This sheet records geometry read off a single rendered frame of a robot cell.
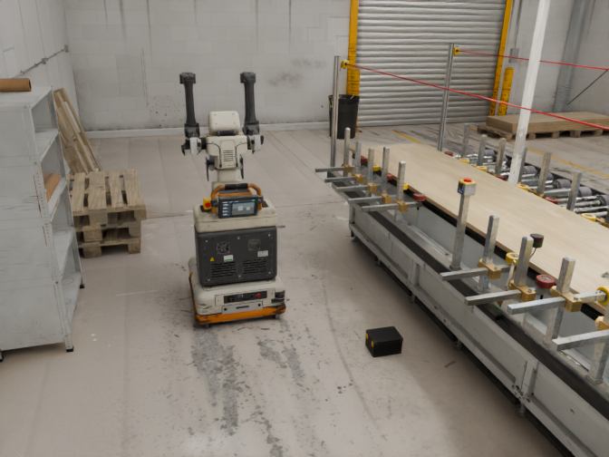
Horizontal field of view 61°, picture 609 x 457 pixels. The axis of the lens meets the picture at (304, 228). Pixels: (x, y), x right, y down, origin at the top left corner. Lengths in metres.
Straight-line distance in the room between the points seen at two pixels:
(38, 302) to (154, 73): 6.47
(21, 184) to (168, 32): 6.50
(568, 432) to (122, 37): 8.33
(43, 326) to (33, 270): 0.39
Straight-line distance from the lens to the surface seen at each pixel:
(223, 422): 3.01
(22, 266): 3.47
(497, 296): 2.54
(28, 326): 3.66
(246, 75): 3.89
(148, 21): 9.46
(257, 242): 3.56
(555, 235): 3.25
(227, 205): 3.35
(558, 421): 3.06
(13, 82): 3.70
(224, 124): 3.68
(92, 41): 9.49
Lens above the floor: 2.02
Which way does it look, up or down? 22 degrees down
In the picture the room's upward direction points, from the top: 1 degrees clockwise
